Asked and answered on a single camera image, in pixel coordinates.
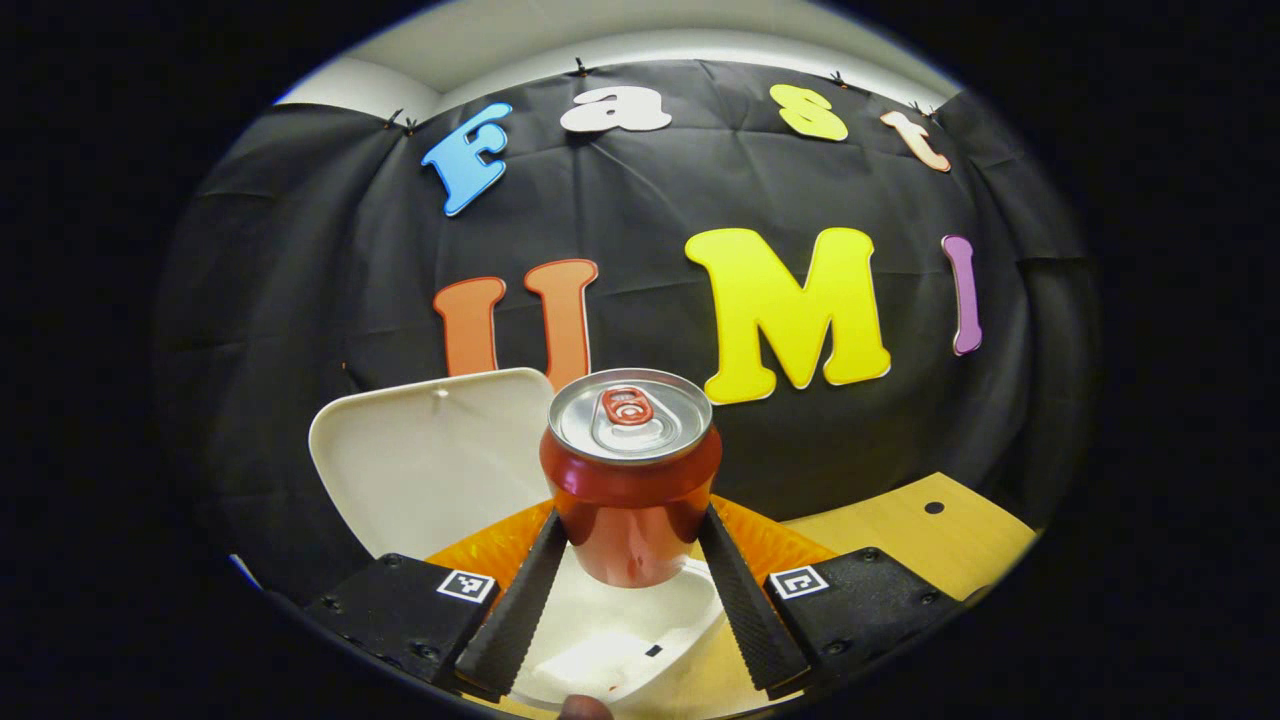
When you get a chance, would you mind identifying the white desktop garbage bin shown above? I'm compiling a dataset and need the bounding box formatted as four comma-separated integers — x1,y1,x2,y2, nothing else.
308,368,726,713

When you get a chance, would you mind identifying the wooden desktop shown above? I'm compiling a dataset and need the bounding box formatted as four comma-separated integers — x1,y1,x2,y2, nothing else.
460,472,1041,720

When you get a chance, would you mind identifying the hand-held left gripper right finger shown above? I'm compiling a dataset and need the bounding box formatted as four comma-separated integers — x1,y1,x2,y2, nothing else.
697,495,966,701

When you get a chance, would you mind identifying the red pop can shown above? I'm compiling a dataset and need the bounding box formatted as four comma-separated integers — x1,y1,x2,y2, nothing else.
540,368,723,589

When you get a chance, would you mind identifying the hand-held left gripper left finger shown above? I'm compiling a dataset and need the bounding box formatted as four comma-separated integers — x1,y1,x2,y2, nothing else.
305,500,569,701

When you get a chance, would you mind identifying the black backdrop cloth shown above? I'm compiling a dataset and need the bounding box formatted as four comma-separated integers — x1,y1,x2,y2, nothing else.
155,58,1101,601

